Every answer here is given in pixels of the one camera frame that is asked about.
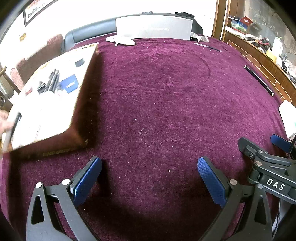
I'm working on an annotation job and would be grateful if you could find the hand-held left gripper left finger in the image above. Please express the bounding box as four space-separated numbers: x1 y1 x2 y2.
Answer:
26 156 102 241

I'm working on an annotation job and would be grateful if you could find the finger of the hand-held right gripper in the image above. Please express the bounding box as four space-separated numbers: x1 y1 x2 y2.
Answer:
270 134 292 153
238 137 269 163

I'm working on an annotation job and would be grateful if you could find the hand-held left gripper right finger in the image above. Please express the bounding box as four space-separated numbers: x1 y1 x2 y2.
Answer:
197 157 279 241

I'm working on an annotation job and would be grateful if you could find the gold-trimmed cardboard box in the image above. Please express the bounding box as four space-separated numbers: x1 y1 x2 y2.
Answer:
3 43 100 158

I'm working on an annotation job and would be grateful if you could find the white paper sheet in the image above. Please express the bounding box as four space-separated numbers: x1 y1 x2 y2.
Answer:
278 101 296 139

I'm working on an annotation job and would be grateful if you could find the black rectangular bar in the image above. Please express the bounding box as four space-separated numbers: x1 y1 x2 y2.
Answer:
244 65 275 96

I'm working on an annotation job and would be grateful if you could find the wooden cabinet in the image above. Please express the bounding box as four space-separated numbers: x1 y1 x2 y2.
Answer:
213 0 296 105

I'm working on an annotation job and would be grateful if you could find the colourful printed carton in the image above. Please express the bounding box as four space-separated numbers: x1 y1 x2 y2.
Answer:
228 16 254 33

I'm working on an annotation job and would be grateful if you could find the brown fabric armchair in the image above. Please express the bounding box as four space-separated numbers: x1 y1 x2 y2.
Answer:
10 34 64 91

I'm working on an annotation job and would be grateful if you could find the black leather sofa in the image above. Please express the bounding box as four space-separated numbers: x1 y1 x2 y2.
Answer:
63 13 204 50

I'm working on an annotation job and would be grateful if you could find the grey cardboard box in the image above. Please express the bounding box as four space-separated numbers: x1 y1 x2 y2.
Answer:
115 14 194 40

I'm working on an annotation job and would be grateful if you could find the pink white beaded keychain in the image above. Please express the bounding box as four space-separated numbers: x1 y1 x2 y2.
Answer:
106 35 136 46

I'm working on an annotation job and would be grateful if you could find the framed wall plaque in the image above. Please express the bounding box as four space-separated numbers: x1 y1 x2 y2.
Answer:
23 0 59 26

